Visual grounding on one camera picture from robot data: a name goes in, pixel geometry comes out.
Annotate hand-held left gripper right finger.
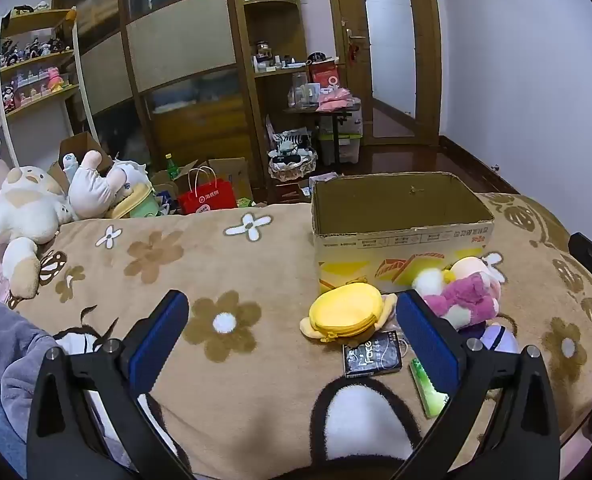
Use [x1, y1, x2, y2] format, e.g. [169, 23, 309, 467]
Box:
[395, 289, 562, 480]

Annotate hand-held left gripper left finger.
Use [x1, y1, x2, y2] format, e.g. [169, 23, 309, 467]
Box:
[26, 289, 194, 480]

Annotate green tissue pack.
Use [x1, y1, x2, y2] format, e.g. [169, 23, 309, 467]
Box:
[409, 357, 449, 418]

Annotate black tissue pack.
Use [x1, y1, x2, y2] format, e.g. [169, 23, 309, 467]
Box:
[342, 331, 403, 379]

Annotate pink plush toy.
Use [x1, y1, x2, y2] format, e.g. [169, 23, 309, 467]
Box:
[422, 272, 502, 331]

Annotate cream pink swirl plush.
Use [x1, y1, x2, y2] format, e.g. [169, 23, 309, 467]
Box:
[443, 256, 494, 283]

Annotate yellow round plush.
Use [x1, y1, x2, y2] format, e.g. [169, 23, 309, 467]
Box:
[299, 282, 398, 343]

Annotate lavender soft pouch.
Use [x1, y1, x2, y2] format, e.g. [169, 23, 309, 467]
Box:
[458, 322, 519, 356]

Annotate green and yellow bag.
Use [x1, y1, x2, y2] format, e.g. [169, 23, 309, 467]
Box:
[108, 182, 159, 219]

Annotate grey cloth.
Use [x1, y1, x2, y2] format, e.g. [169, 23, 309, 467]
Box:
[0, 291, 59, 480]

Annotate red paper bag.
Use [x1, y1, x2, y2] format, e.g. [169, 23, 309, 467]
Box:
[177, 166, 238, 215]

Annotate white plush with pink feet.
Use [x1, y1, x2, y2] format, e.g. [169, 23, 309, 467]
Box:
[63, 150, 152, 220]

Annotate open cardboard box on floor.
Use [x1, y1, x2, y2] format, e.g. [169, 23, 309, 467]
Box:
[151, 157, 254, 206]

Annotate small cardboard box with clothes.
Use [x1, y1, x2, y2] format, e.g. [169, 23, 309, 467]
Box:
[296, 172, 338, 198]

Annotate large white duck plush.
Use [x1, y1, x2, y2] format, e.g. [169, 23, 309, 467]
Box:
[0, 165, 77, 300]

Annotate clear storage box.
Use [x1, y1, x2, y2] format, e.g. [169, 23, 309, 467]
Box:
[317, 105, 364, 166]

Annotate tall open cardboard box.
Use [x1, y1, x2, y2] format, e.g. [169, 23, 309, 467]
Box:
[48, 132, 114, 181]

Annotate wicker basket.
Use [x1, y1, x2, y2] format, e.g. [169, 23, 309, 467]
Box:
[267, 150, 318, 182]

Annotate small dark side table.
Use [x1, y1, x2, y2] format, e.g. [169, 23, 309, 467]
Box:
[283, 100, 364, 166]

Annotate zebra striped plush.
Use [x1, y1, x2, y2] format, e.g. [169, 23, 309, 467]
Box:
[271, 129, 317, 158]

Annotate pink clothes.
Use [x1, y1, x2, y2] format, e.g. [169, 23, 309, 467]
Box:
[317, 87, 358, 113]

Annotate clear plastic container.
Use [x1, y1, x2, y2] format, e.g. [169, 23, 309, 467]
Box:
[288, 72, 322, 111]

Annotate red box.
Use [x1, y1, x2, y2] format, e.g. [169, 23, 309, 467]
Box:
[308, 60, 341, 91]

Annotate wooden wardrobe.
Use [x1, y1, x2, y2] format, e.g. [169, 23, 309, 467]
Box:
[51, 0, 244, 211]

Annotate white shelf with figurines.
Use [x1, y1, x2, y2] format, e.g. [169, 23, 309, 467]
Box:
[0, 6, 97, 168]

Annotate wooden door with glass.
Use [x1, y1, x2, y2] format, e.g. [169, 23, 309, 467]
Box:
[324, 0, 443, 148]

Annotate wooden corner shelf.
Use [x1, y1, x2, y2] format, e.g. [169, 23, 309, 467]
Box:
[228, 0, 322, 196]

